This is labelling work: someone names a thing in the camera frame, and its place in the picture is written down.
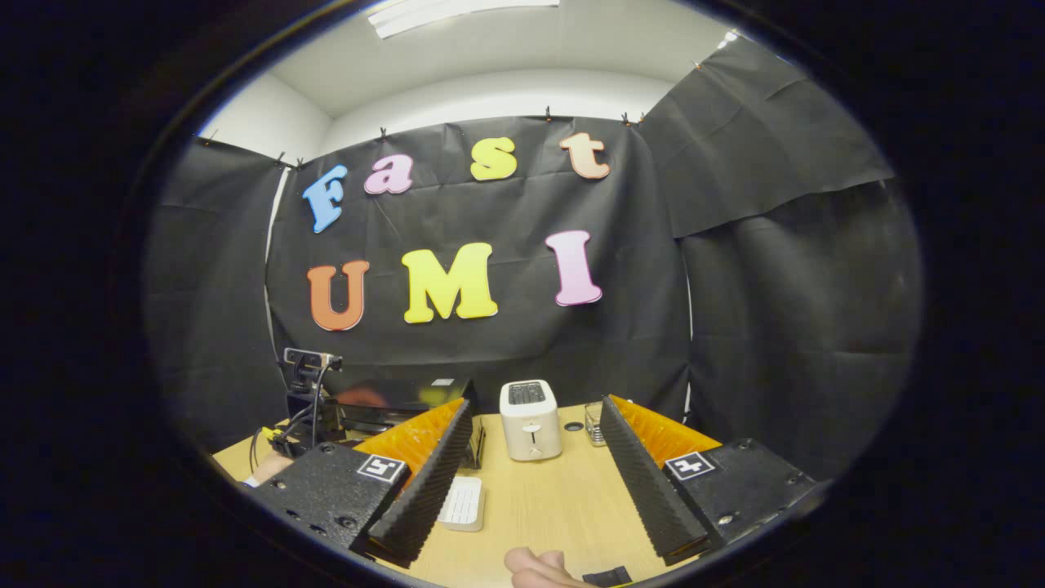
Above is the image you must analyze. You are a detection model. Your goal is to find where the black electric oven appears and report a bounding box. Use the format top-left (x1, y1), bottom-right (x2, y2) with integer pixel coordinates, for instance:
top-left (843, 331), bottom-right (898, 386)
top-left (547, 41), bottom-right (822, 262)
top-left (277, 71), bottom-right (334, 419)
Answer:
top-left (331, 377), bottom-right (488, 470)

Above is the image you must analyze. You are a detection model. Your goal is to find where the black backdrop cloth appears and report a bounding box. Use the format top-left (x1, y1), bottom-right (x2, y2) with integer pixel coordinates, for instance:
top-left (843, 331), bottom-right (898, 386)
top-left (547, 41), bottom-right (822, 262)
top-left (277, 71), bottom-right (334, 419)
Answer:
top-left (145, 37), bottom-right (923, 483)

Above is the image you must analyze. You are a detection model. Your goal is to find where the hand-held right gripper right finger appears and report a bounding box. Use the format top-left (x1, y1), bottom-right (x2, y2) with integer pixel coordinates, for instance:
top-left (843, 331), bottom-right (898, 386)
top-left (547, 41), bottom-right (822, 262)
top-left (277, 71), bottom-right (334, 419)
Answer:
top-left (600, 394), bottom-right (829, 567)

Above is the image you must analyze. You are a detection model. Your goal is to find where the white toaster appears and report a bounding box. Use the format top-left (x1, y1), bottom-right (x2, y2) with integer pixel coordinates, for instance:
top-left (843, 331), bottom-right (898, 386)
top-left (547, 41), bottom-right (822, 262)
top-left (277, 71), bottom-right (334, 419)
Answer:
top-left (500, 380), bottom-right (563, 462)

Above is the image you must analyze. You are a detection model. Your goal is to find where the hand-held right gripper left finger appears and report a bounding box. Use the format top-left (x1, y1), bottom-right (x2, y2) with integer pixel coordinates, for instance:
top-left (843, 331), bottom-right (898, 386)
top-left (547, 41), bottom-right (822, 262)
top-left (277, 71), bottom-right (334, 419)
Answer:
top-left (245, 399), bottom-right (474, 570)

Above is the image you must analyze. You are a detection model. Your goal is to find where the row of cloth clips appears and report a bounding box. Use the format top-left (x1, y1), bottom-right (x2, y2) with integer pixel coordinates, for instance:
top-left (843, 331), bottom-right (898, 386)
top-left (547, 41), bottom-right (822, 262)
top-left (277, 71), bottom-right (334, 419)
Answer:
top-left (204, 61), bottom-right (703, 168)

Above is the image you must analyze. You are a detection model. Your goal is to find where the white ridged plate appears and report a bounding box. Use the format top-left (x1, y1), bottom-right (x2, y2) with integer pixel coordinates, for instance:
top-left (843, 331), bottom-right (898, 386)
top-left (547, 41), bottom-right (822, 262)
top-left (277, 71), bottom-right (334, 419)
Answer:
top-left (437, 476), bottom-right (487, 532)

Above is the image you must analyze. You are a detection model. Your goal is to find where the wire mesh basket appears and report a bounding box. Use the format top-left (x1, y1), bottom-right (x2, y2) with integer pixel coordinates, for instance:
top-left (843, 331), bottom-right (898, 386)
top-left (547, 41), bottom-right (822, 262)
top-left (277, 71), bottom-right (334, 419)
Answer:
top-left (584, 400), bottom-right (610, 448)

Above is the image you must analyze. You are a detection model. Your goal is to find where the black cable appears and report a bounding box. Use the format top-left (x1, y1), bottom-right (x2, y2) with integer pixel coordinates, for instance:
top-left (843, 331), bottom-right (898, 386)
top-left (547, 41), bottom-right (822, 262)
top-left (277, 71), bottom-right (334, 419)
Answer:
top-left (249, 363), bottom-right (331, 460)

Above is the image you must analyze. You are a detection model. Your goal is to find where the long ceiling light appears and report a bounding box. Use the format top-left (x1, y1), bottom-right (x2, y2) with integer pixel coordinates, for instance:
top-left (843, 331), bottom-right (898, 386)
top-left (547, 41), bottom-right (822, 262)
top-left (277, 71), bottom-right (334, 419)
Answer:
top-left (367, 0), bottom-right (560, 40)

